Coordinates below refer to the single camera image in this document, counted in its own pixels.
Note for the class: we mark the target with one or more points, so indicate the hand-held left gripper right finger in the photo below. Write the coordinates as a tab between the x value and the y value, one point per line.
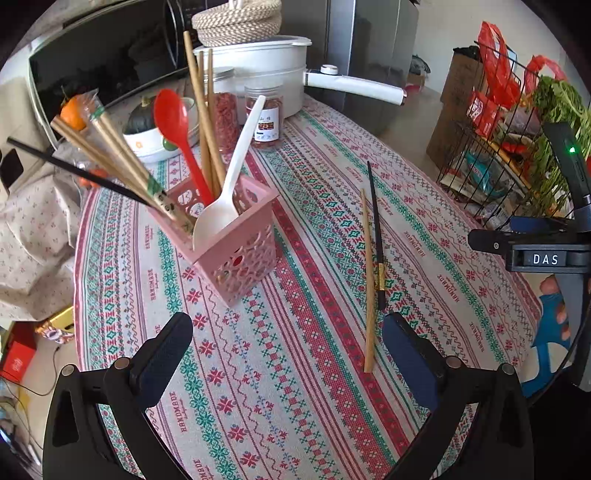
411	360

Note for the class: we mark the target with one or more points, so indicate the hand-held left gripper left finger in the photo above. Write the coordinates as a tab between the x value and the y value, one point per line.
161	355

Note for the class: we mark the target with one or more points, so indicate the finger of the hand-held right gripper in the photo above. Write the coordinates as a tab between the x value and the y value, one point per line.
540	225
489	240

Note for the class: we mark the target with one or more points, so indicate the bamboo chopstick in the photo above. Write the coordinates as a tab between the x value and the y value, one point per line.
83	147
368	323
191	64
210	74
202	69

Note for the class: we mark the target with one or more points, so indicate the black chopstick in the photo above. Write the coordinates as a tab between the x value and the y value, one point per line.
383	295
69	166

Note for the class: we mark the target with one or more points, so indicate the pink perforated utensil holder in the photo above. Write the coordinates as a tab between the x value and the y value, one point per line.
244	258

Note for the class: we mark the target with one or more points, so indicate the white plastic spoon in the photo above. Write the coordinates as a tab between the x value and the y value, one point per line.
214	221

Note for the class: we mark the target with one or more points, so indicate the red plastic spoon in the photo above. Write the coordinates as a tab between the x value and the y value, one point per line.
171	115

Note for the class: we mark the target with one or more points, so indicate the person's right hand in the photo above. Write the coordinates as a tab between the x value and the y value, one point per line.
558	304

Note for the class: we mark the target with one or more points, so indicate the teal snack packet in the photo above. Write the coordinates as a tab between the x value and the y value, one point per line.
480	168

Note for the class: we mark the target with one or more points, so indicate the blue fabric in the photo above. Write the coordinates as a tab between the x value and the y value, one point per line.
549	360

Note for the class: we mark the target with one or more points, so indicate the colourful packet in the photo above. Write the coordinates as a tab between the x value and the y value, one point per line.
55	336

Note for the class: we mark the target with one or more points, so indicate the yellow box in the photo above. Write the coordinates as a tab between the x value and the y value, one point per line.
60	318

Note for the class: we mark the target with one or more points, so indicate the patterned woven tablecloth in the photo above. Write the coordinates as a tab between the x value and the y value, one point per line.
300	369

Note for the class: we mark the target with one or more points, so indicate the red snack packet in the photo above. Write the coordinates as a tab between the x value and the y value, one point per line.
482	113

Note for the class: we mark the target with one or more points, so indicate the leafy green vegetable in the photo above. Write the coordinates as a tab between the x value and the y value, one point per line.
558	97

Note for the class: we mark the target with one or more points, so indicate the cardboard box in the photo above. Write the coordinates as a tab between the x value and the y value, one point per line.
455	106

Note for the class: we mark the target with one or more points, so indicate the red box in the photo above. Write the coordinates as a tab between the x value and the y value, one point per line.
16	362

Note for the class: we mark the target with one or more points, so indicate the red plastic bag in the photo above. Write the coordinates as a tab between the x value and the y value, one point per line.
496	64
540	64

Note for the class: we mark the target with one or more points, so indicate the floral cloth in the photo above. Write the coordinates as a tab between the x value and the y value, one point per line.
32	240

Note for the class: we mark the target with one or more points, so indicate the orange fruit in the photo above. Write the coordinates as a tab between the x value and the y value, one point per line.
73	114
94	178

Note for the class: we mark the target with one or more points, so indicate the green lime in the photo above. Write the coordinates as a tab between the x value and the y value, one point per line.
168	146

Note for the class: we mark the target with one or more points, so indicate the white bowl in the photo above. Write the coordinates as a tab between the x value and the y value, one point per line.
143	145

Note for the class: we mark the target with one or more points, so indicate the grey refrigerator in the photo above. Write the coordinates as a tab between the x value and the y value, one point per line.
369	55

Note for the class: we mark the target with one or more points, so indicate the dark green squash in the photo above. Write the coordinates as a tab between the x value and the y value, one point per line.
141	121

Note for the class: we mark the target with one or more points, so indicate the clear jar of red berries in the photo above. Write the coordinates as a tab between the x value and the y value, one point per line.
225	115

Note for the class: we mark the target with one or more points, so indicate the clear jar of dried rings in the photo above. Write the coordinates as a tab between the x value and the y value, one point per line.
268	120

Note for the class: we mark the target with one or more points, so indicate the black microwave oven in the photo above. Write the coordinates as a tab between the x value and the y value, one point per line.
106	55

